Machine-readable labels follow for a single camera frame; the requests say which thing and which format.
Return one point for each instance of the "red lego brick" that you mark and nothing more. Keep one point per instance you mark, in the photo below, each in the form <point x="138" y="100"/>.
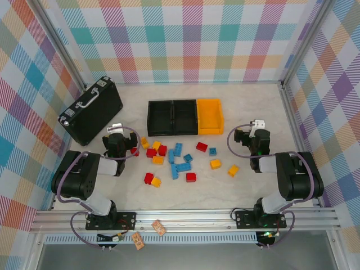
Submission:
<point x="162" y="150"/>
<point x="191" y="177"/>
<point x="151" y="152"/>
<point x="148" y="178"/>
<point x="135" y="151"/>
<point x="201" y="146"/>

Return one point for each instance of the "blue square lego brick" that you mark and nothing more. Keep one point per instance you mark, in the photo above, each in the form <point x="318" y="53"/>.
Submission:
<point x="188" y="157"/>
<point x="213" y="151"/>

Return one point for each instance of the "long blue lego brick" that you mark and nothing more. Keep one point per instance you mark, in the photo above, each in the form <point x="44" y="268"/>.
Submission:
<point x="184" y="167"/>
<point x="171" y="156"/>
<point x="178" y="149"/>
<point x="174" y="172"/>

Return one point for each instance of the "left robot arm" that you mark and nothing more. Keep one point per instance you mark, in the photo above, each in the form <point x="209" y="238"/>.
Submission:
<point x="84" y="174"/>

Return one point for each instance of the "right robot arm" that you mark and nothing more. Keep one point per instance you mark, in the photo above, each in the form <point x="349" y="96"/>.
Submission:
<point x="298" y="180"/>

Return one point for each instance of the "black carrying case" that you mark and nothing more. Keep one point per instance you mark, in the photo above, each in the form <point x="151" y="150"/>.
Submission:
<point x="95" y="118"/>

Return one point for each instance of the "black plastic bin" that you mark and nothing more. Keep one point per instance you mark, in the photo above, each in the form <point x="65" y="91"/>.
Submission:
<point x="160" y="118"/>
<point x="184" y="116"/>

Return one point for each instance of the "yellow plastic bin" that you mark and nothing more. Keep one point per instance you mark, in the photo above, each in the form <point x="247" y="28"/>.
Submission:
<point x="209" y="118"/>

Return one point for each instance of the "small power connector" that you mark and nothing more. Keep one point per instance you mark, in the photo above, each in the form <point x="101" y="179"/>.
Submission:
<point x="268" y="234"/>
<point x="118" y="238"/>

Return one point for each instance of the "orange paper tag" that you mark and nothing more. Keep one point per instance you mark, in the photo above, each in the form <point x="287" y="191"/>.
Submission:
<point x="137" y="240"/>
<point x="159" y="227"/>

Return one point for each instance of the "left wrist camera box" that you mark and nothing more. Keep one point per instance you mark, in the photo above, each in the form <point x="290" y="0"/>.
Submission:
<point x="116" y="127"/>

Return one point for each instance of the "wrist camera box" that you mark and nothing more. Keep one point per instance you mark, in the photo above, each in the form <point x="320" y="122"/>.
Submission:
<point x="258" y="123"/>
<point x="116" y="127"/>

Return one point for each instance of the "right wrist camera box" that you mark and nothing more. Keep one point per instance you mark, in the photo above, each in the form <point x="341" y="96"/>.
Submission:
<point x="258" y="123"/>

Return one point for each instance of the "silver side frame rail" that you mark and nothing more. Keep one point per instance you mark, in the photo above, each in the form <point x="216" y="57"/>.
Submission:
<point x="291" y="112"/>
<point x="53" y="205"/>

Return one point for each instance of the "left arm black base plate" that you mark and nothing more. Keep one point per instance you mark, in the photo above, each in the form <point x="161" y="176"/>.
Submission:
<point x="128" y="220"/>

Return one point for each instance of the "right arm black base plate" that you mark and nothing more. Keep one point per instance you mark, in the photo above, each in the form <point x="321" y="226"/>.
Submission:
<point x="243" y="219"/>

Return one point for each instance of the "silver rear frame rail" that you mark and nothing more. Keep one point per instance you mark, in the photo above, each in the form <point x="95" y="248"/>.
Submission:
<point x="197" y="82"/>

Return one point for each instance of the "silver front frame rail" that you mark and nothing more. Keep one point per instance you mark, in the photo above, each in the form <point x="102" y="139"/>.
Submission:
<point x="182" y="218"/>

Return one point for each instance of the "silver rear frame post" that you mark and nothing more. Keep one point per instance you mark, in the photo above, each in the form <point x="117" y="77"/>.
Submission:
<point x="62" y="45"/>
<point x="306" y="42"/>

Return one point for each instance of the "silver frame post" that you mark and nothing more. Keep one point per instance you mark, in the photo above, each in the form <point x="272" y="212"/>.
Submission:
<point x="337" y="250"/>
<point x="33" y="253"/>
<point x="306" y="42"/>
<point x="62" y="45"/>

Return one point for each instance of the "silver front frame post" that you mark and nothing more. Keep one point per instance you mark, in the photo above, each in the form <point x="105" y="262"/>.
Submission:
<point x="337" y="250"/>
<point x="33" y="253"/>

